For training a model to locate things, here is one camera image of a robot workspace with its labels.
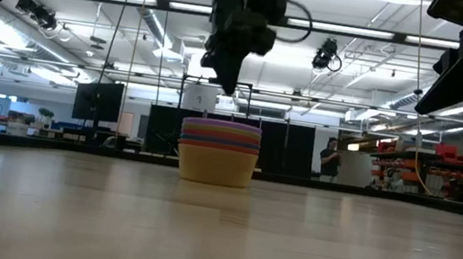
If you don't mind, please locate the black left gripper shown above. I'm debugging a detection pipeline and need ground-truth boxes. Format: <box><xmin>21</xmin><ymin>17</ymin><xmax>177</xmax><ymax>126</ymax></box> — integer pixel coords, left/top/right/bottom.
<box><xmin>182</xmin><ymin>0</ymin><xmax>289</xmax><ymax>102</ymax></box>

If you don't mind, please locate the purple plastic bowl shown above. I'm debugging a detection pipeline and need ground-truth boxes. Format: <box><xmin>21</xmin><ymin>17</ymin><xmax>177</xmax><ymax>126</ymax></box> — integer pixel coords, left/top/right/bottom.
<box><xmin>182</xmin><ymin>114</ymin><xmax>263</xmax><ymax>137</ymax></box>

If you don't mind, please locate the green plastic bowl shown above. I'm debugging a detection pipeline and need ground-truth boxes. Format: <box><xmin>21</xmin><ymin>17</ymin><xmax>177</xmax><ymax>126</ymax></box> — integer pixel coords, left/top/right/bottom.
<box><xmin>181</xmin><ymin>121</ymin><xmax>263</xmax><ymax>142</ymax></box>

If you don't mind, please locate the pink plastic bowl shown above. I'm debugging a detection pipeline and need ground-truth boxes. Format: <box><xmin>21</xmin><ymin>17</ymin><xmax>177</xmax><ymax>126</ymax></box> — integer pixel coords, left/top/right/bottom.
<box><xmin>180</xmin><ymin>127</ymin><xmax>262</xmax><ymax>147</ymax></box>

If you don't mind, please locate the yellow plastic bowl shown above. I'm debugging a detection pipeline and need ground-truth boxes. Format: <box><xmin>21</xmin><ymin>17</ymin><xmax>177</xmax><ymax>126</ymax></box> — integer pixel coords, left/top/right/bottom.
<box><xmin>173</xmin><ymin>141</ymin><xmax>260</xmax><ymax>192</ymax></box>

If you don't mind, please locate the black curtain panel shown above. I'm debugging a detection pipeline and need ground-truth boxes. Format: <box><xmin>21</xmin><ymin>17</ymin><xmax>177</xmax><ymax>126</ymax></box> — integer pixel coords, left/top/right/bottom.
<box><xmin>144</xmin><ymin>103</ymin><xmax>319</xmax><ymax>179</ymax></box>

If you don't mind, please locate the black ceiling-hung device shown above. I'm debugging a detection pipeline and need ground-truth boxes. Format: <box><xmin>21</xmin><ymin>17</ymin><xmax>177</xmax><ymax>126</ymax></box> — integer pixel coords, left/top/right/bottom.
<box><xmin>12</xmin><ymin>0</ymin><xmax>63</xmax><ymax>32</ymax></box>
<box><xmin>310</xmin><ymin>35</ymin><xmax>347</xmax><ymax>74</ymax></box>

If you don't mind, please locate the person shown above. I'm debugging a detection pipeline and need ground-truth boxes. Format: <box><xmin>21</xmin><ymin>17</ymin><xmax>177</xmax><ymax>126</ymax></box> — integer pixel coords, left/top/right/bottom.
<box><xmin>316</xmin><ymin>135</ymin><xmax>346</xmax><ymax>184</ymax></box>

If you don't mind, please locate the black computer monitor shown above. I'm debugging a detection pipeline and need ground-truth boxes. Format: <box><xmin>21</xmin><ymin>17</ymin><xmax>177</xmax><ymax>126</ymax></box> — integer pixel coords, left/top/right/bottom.
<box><xmin>70</xmin><ymin>76</ymin><xmax>126</xmax><ymax>127</ymax></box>

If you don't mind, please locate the green potted plant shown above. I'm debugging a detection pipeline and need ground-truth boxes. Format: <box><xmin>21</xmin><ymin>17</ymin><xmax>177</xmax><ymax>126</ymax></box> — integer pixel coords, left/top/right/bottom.
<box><xmin>35</xmin><ymin>106</ymin><xmax>57</xmax><ymax>126</ymax></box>

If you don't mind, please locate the shelf rack with red bins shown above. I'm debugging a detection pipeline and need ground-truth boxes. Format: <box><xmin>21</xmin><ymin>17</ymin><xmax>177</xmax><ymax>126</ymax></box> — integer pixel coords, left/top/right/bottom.
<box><xmin>366</xmin><ymin>132</ymin><xmax>463</xmax><ymax>204</ymax></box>

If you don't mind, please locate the black overhead frame bar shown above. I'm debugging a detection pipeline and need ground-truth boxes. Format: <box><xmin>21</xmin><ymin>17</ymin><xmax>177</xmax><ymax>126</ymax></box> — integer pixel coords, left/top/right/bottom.
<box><xmin>76</xmin><ymin>0</ymin><xmax>462</xmax><ymax>54</ymax></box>

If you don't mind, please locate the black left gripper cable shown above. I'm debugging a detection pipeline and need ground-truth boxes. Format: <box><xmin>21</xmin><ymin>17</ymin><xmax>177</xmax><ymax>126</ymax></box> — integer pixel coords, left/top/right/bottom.
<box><xmin>273</xmin><ymin>0</ymin><xmax>317</xmax><ymax>48</ymax></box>

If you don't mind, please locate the black hanging cable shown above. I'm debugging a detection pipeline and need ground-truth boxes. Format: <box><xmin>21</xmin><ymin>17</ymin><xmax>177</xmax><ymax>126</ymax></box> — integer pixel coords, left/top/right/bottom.
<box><xmin>100</xmin><ymin>0</ymin><xmax>138</xmax><ymax>88</ymax></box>

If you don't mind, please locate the black aluminium table frame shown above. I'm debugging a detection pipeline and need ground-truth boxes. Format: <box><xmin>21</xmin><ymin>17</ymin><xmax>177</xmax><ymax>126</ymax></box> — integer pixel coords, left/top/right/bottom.
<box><xmin>0</xmin><ymin>130</ymin><xmax>463</xmax><ymax>218</ymax></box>

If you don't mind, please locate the yellow hanging cable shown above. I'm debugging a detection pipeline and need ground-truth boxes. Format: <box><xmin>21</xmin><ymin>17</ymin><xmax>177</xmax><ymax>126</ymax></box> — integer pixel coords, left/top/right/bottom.
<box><xmin>392</xmin><ymin>0</ymin><xmax>460</xmax><ymax>197</ymax></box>

